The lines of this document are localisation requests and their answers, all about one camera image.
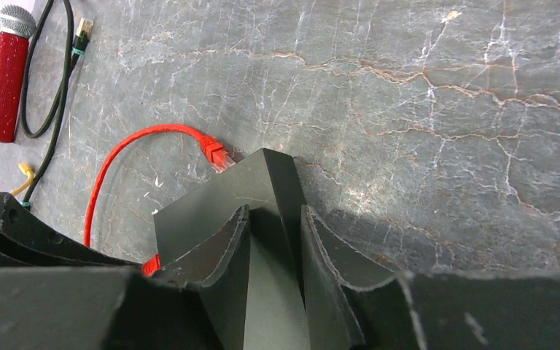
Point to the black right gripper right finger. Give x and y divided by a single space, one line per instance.
352 302

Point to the black network switch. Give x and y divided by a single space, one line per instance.
232 246

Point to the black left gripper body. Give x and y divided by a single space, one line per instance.
25 241

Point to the red glitter tube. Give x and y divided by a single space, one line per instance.
17 26

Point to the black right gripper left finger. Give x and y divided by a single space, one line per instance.
94 308

